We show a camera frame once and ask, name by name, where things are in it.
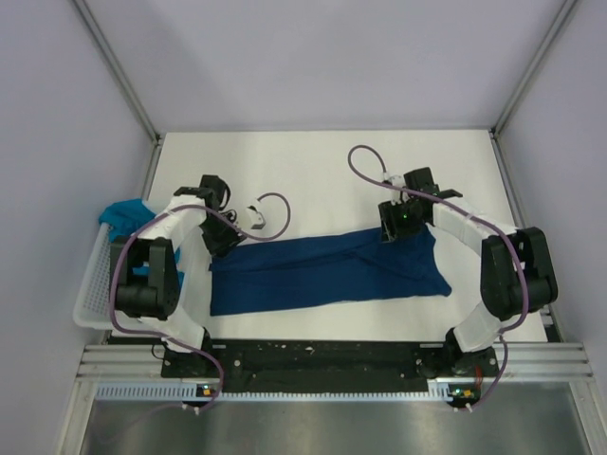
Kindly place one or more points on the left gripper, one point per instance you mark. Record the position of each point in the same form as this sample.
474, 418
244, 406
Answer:
219, 249

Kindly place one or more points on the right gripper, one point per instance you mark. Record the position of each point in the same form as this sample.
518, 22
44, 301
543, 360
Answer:
390, 228

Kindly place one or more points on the dark blue t shirt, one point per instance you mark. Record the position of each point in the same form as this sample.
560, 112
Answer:
315, 271

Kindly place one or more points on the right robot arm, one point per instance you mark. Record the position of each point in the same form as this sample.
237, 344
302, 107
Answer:
517, 277

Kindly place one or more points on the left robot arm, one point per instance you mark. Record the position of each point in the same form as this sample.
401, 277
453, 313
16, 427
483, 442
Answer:
146, 283

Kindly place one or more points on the teal t shirt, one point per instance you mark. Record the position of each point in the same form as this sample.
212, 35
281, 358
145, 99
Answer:
125, 217

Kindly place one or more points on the white plastic basket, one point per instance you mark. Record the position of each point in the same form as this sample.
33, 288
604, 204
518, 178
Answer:
90, 309

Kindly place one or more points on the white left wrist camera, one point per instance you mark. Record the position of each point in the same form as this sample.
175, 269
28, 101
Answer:
253, 218

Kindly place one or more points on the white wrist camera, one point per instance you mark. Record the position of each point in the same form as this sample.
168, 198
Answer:
395, 180
253, 218

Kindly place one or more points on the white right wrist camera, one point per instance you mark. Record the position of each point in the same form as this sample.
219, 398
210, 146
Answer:
395, 180

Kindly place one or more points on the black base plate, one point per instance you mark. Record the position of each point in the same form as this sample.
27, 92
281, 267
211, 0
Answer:
249, 365

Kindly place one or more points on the aluminium front rail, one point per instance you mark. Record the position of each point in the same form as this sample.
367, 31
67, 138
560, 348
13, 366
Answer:
120, 362

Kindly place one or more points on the left aluminium frame post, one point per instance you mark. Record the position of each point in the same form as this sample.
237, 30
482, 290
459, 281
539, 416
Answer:
115, 69

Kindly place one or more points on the aluminium frame post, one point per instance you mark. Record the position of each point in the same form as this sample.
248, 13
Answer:
115, 69
556, 28

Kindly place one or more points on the right aluminium frame post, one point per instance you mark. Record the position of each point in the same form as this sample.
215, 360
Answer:
556, 28

